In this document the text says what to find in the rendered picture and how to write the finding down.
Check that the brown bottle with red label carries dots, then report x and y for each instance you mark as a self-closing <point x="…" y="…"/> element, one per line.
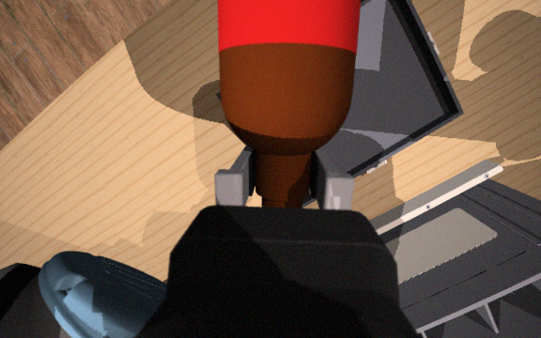
<point x="286" y="83"/>

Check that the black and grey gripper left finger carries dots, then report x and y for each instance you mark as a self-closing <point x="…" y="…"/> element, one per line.
<point x="233" y="186"/>

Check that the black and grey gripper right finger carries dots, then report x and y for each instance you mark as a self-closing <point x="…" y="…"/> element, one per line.
<point x="333" y="190"/>

